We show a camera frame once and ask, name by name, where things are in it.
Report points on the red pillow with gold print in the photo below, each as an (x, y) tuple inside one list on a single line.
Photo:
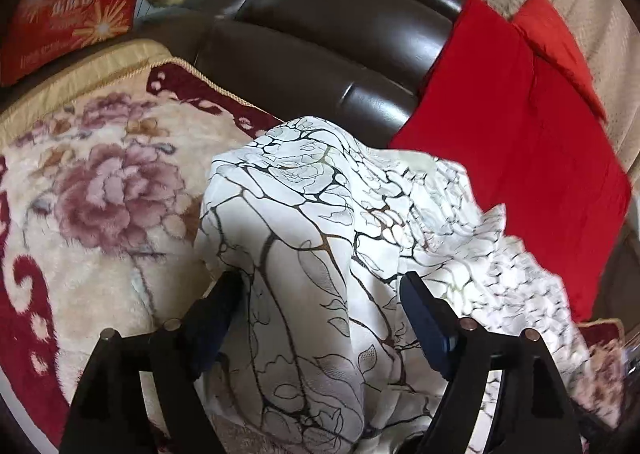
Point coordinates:
[(75, 19)]

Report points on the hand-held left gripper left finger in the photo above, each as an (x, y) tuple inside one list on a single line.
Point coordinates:
[(212, 329)]

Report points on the brown leather sofa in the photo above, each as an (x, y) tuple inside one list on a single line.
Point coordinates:
[(325, 44)]

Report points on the white garment with vein print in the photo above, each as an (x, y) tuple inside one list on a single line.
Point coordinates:
[(310, 244)]

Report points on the floral plush blanket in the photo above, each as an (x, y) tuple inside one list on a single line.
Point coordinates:
[(100, 194)]

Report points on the small red cushion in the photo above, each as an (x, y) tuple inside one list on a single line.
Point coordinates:
[(555, 34)]

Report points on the large red cushion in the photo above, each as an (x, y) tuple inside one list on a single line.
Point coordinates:
[(525, 149)]

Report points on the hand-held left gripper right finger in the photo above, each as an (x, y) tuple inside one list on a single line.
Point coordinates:
[(425, 324)]

